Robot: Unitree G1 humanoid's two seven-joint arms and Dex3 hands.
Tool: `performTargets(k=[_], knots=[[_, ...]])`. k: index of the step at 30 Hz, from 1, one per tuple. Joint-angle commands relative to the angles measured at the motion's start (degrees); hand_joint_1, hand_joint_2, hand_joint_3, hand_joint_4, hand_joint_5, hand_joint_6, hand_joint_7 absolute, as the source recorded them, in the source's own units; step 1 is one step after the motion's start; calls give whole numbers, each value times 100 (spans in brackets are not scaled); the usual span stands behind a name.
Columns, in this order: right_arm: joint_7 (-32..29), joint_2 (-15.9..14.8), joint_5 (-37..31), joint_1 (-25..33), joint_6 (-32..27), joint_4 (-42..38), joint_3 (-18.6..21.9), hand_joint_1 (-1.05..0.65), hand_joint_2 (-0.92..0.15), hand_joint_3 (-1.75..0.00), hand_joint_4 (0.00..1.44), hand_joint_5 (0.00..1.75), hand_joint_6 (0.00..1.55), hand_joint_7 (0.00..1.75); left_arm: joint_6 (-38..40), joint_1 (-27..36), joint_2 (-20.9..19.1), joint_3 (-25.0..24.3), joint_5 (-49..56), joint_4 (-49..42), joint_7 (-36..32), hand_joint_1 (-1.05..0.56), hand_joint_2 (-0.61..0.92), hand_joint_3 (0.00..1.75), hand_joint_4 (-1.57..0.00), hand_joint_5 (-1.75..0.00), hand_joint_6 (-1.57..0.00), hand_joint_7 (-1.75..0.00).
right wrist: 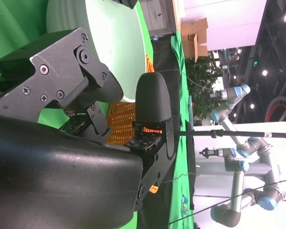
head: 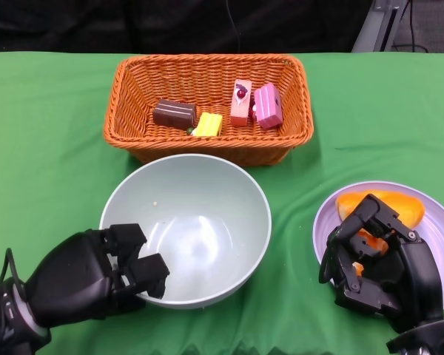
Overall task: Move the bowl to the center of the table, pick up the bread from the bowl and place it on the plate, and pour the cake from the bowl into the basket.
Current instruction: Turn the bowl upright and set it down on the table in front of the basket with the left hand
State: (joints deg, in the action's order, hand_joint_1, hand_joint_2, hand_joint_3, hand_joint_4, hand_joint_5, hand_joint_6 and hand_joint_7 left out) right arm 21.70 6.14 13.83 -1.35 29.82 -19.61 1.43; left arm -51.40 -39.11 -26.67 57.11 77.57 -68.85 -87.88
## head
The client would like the black backdrop curtain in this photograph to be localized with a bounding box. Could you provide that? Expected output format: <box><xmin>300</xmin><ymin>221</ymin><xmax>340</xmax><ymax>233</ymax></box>
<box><xmin>0</xmin><ymin>0</ymin><xmax>374</xmax><ymax>55</ymax></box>

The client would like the grey metal frame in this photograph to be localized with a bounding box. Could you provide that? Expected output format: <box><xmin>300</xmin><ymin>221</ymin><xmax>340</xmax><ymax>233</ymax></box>
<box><xmin>351</xmin><ymin>0</ymin><xmax>411</xmax><ymax>53</ymax></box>

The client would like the green tablecloth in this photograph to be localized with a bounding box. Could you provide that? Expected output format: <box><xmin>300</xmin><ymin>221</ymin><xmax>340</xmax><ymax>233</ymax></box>
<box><xmin>0</xmin><ymin>50</ymin><xmax>444</xmax><ymax>355</ymax></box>

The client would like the black floor cable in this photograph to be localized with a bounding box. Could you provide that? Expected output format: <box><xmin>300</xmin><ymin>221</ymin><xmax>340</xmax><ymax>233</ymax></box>
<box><xmin>391</xmin><ymin>0</ymin><xmax>430</xmax><ymax>53</ymax></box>

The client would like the white orange striped bread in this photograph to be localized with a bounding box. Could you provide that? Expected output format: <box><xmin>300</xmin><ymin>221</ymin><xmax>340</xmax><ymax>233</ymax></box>
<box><xmin>351</xmin><ymin>228</ymin><xmax>390</xmax><ymax>277</ymax></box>

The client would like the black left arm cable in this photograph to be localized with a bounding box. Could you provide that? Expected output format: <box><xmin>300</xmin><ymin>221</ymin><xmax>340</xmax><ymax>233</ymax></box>
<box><xmin>0</xmin><ymin>247</ymin><xmax>27</xmax><ymax>299</ymax></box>

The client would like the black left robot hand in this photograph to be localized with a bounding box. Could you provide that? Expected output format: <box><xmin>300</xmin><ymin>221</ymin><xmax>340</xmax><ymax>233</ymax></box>
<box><xmin>24</xmin><ymin>223</ymin><xmax>171</xmax><ymax>329</ymax></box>

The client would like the brown layered toy cake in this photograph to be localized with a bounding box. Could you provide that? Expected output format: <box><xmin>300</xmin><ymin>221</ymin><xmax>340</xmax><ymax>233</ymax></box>
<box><xmin>152</xmin><ymin>98</ymin><xmax>198</xmax><ymax>130</ymax></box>

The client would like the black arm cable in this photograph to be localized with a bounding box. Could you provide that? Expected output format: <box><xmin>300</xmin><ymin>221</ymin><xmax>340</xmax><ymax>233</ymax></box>
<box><xmin>317</xmin><ymin>227</ymin><xmax>342</xmax><ymax>285</ymax></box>
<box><xmin>0</xmin><ymin>247</ymin><xmax>27</xmax><ymax>299</ymax></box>

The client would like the pink layered toy cake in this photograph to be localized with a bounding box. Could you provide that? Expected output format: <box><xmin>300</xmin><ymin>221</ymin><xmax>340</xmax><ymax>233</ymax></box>
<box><xmin>229</xmin><ymin>78</ymin><xmax>253</xmax><ymax>128</ymax></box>
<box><xmin>251</xmin><ymin>82</ymin><xmax>284</xmax><ymax>130</ymax></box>

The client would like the grey bowl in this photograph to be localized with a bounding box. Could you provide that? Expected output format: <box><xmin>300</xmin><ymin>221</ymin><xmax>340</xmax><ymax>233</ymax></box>
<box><xmin>98</xmin><ymin>153</ymin><xmax>273</xmax><ymax>311</ymax></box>

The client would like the lilac plate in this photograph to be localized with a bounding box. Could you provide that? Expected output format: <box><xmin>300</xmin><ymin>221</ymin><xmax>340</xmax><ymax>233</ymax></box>
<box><xmin>312</xmin><ymin>180</ymin><xmax>444</xmax><ymax>311</ymax></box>

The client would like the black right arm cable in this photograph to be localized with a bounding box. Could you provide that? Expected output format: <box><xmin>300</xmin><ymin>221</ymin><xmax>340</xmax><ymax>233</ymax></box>
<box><xmin>317</xmin><ymin>227</ymin><xmax>342</xmax><ymax>285</ymax></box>

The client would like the yellow layered toy cake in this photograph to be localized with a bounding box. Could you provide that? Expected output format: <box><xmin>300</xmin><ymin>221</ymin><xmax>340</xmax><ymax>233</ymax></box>
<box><xmin>190</xmin><ymin>112</ymin><xmax>224</xmax><ymax>138</ymax></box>

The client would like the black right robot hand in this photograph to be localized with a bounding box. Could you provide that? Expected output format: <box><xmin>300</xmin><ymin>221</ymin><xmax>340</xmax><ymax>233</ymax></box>
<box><xmin>317</xmin><ymin>193</ymin><xmax>444</xmax><ymax>334</ymax></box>

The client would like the thin black hanging cable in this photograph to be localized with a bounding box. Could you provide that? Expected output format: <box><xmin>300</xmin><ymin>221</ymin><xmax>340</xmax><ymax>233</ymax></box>
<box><xmin>225</xmin><ymin>0</ymin><xmax>244</xmax><ymax>55</ymax></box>

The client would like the orange wicker basket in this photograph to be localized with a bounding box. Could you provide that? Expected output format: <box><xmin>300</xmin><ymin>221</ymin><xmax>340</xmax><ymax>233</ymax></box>
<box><xmin>103</xmin><ymin>54</ymin><xmax>315</xmax><ymax>167</ymax></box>

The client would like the orange ring bread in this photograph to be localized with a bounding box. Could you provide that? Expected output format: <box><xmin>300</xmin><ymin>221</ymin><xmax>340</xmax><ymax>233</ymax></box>
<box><xmin>335</xmin><ymin>189</ymin><xmax>426</xmax><ymax>231</ymax></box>

